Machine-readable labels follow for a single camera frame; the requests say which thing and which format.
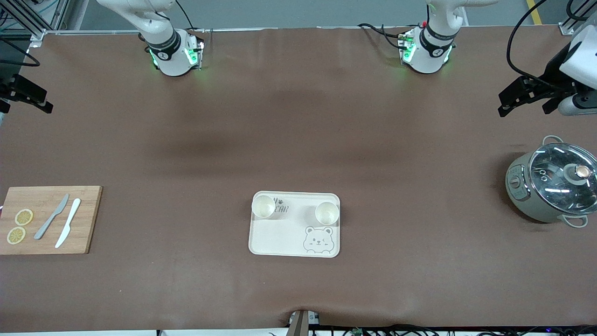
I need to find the grey plastic knife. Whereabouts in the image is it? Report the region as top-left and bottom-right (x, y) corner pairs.
(34, 194), (70, 240)

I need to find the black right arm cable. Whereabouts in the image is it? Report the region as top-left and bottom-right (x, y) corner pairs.
(0, 37), (42, 67)

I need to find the cream tray with bear print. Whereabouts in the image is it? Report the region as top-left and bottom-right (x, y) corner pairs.
(248, 191), (341, 259)

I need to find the aluminium frame profile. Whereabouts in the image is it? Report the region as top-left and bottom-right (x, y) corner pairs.
(558, 0), (590, 36)
(0, 0), (70, 42)

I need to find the grey electric cooking pot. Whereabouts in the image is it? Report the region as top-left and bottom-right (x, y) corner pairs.
(505, 135), (597, 228)

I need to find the glass pot lid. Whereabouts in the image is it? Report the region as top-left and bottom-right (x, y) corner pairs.
(528, 142), (597, 215)

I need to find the table edge camera mount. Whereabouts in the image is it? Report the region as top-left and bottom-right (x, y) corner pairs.
(288, 309), (320, 336)

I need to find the wooden cutting board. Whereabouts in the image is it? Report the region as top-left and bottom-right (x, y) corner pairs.
(0, 186), (103, 255)

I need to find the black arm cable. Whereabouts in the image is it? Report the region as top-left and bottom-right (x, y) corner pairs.
(0, 37), (42, 67)
(507, 0), (597, 87)

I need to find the white plastic cup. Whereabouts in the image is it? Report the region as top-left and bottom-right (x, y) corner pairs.
(315, 201), (340, 225)
(251, 195), (276, 219)

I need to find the black left base cable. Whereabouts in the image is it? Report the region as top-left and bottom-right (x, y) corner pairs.
(358, 22), (407, 50)

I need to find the white plastic knife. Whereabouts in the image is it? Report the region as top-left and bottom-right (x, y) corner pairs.
(55, 198), (82, 249)

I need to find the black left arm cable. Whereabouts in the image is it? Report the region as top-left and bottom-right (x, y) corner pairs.
(507, 0), (597, 87)

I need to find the black right base cable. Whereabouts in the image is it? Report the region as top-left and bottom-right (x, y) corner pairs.
(174, 0), (196, 31)

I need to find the black base cable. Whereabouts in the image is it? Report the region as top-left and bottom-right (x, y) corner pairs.
(174, 0), (196, 31)
(358, 22), (407, 50)

